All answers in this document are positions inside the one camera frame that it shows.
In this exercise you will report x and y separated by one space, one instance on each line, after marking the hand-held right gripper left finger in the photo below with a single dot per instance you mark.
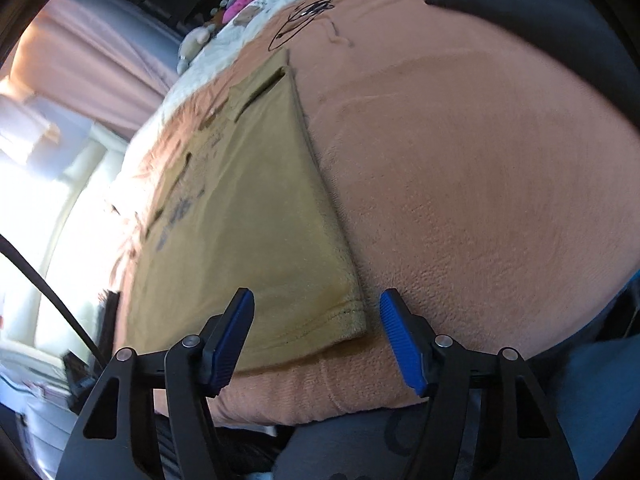
232 340

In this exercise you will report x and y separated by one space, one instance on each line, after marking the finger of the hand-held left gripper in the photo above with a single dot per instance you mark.
109 325

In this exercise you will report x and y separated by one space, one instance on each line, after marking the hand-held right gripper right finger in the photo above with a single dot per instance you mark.
402 340

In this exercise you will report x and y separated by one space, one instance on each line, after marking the olive printed T-shirt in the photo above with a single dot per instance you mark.
240 210

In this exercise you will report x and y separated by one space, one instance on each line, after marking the cream padded headboard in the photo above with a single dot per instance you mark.
75 240

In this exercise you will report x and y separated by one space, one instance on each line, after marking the orange-brown blanket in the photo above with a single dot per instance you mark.
475 185

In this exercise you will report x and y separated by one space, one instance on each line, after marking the pink curtain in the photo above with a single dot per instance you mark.
90 70

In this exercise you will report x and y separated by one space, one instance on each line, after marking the white plush toy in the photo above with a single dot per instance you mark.
192 45

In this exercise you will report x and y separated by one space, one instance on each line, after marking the pink cloth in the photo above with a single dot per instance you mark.
245 0

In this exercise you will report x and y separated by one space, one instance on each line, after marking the black cloth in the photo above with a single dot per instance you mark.
550 15

